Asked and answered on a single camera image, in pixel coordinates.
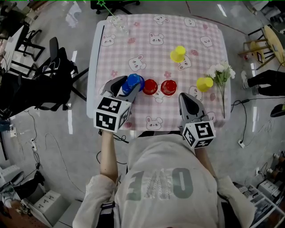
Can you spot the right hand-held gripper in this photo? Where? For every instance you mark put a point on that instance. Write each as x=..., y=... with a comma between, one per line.
x=199, y=133

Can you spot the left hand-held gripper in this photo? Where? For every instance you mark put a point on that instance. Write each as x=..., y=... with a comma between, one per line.
x=111, y=115

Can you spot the blue paper cup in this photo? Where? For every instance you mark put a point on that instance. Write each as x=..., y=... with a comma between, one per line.
x=134, y=80
x=125, y=89

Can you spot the yellow paper cup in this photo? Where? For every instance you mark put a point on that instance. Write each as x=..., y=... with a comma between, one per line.
x=178, y=54
x=204, y=84

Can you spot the red paper cup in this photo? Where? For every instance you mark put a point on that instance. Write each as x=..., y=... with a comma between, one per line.
x=150, y=86
x=168, y=87

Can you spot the person's right forearm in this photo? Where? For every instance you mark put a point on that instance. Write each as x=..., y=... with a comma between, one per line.
x=204, y=160

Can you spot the person's left forearm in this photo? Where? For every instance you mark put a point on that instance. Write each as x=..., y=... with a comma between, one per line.
x=108, y=155

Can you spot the pink checked bunny tablecloth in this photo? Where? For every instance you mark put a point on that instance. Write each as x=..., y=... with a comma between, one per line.
x=155, y=111

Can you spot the white artificial flower bunch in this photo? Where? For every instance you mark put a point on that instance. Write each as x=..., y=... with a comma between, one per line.
x=220, y=70

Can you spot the person's white shirt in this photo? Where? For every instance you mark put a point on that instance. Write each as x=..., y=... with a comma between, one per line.
x=164, y=155

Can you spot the white power strip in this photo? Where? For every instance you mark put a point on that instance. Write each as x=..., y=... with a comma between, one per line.
x=33, y=144
x=241, y=143

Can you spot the clear glass vase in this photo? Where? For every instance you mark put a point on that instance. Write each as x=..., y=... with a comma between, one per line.
x=120, y=24

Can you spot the black office chair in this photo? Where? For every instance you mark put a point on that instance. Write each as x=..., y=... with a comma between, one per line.
x=55, y=73
x=111, y=5

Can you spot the green star stick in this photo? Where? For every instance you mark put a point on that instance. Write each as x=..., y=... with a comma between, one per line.
x=102, y=3

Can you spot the round wooden side table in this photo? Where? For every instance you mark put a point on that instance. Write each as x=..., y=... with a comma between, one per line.
x=272, y=37

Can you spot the white drawer cabinet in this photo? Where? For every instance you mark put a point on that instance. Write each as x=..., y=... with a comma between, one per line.
x=269, y=188
x=47, y=202

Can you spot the white desk with black legs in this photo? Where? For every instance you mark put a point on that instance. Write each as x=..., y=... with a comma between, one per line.
x=12, y=49

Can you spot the white metal rack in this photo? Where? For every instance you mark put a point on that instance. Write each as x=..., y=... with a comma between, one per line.
x=260, y=207

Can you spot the black bag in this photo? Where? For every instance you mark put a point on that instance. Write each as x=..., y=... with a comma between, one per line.
x=31, y=184

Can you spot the grey cabinet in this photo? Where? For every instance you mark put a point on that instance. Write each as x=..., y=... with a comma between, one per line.
x=66, y=218

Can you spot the small black picture frame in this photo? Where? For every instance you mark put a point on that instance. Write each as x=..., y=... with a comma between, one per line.
x=259, y=57

